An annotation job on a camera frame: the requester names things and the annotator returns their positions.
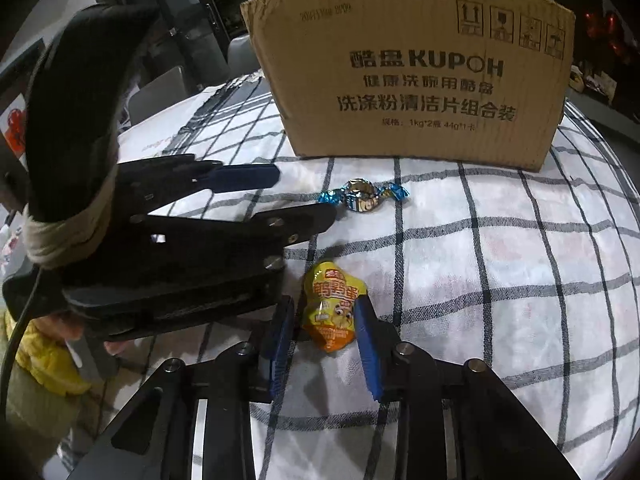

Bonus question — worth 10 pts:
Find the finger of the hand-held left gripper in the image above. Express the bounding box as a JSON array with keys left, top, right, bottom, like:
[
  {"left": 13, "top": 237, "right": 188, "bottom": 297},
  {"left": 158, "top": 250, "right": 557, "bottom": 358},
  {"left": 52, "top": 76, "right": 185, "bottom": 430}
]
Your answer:
[
  {"left": 130, "top": 202, "right": 339, "bottom": 287},
  {"left": 117, "top": 153, "right": 281, "bottom": 217}
]

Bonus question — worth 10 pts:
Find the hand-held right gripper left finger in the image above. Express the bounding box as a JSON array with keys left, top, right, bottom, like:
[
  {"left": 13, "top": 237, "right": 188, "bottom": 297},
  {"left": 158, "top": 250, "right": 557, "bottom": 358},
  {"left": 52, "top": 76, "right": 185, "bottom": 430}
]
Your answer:
[{"left": 65, "top": 295, "right": 297, "bottom": 480}]

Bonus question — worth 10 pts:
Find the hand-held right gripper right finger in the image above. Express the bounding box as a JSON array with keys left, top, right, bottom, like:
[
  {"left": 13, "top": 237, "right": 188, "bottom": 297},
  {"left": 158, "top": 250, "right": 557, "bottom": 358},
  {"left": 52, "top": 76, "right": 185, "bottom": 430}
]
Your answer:
[{"left": 352, "top": 293, "right": 581, "bottom": 480}]

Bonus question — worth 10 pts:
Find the yellow snack packet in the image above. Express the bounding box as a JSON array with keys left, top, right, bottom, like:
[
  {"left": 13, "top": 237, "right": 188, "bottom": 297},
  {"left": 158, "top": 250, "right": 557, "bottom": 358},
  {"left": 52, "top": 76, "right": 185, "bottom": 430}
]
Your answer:
[{"left": 302, "top": 259, "right": 371, "bottom": 355}]

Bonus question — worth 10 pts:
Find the brown cardboard box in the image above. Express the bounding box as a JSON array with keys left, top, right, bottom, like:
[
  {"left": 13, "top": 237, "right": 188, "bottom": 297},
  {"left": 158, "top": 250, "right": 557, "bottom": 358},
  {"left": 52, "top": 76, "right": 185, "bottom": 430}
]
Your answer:
[{"left": 240, "top": 0, "right": 577, "bottom": 174}]

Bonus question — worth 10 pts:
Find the person's left hand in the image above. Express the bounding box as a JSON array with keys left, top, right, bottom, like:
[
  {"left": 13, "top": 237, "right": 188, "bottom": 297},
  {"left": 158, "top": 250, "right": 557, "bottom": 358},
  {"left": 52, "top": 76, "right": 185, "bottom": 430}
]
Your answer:
[{"left": 42, "top": 312, "right": 133, "bottom": 358}]

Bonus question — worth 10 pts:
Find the white printed sheet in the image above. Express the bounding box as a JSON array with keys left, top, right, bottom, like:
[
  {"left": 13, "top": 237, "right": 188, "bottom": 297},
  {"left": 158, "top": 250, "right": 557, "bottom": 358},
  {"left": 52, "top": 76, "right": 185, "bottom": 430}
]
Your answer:
[{"left": 117, "top": 85, "right": 273, "bottom": 163}]

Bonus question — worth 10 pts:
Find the blue gold wrapped candy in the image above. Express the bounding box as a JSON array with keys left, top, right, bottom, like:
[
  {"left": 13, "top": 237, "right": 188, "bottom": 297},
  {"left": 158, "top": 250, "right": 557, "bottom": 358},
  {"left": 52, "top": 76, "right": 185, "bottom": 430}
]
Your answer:
[{"left": 316, "top": 178, "right": 411, "bottom": 214}]

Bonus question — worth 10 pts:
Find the grey chair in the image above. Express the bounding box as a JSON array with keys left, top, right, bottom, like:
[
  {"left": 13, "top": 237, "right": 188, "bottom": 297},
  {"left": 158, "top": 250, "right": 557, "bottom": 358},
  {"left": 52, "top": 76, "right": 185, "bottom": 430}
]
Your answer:
[
  {"left": 127, "top": 66, "right": 202, "bottom": 127},
  {"left": 227, "top": 35, "right": 262, "bottom": 77}
]

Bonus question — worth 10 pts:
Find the black white plaid cloth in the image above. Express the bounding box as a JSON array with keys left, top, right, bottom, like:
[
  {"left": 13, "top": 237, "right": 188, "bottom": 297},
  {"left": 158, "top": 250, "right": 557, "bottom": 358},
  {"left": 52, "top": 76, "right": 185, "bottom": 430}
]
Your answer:
[{"left": 115, "top": 72, "right": 640, "bottom": 480}]

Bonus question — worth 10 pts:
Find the black cable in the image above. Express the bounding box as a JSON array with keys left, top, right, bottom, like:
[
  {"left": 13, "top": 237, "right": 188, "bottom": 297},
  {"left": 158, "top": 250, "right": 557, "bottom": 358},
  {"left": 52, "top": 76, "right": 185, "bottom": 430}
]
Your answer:
[{"left": 0, "top": 212, "right": 43, "bottom": 406}]

